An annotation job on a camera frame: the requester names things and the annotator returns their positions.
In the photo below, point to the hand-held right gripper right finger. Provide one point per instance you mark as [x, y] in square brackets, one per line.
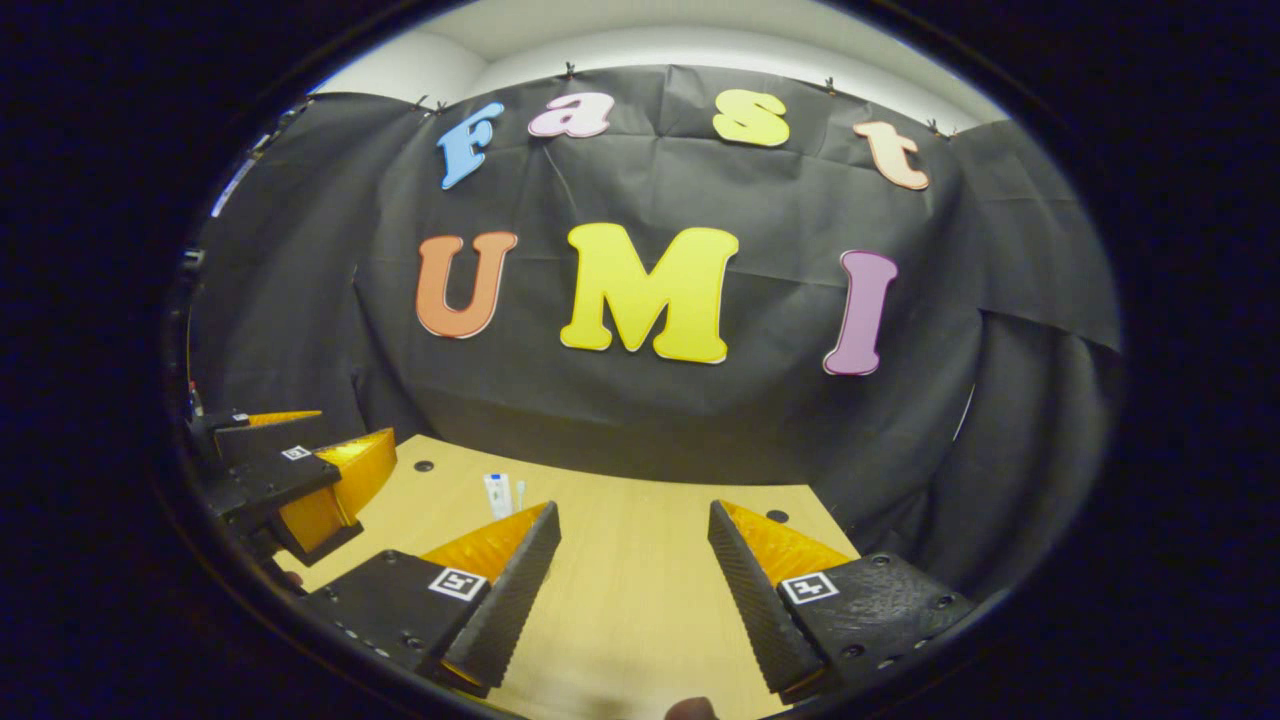
[755, 600]

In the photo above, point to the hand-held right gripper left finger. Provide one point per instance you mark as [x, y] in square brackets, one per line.
[510, 600]

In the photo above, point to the pale blue toothbrush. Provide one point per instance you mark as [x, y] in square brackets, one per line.
[520, 494]

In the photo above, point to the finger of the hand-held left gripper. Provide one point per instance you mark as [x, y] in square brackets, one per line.
[270, 437]
[270, 478]

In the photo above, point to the wooden desktop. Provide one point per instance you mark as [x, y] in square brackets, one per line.
[630, 560]

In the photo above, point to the white toothpaste tube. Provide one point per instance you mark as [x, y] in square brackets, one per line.
[497, 495]

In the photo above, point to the black backdrop cloth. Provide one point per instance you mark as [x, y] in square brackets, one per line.
[700, 420]

